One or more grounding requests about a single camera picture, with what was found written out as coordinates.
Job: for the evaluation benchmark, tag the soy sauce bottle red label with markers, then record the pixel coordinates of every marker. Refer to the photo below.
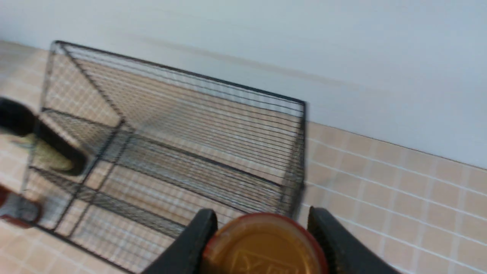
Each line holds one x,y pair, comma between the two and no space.
263,243

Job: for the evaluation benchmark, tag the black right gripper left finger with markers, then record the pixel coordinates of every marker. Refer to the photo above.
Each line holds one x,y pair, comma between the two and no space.
184,255

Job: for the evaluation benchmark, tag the red chili sauce squeeze bottle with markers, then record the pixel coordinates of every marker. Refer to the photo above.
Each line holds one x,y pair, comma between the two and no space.
18,210

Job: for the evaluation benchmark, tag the black wire mesh shelf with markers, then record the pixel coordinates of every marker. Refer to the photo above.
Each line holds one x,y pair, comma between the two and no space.
162,143

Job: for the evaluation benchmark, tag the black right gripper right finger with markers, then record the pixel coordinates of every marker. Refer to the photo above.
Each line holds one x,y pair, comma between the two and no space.
344,252

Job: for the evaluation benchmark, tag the dark vinegar bottle gold cap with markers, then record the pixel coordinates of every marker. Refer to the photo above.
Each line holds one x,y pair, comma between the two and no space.
26,131

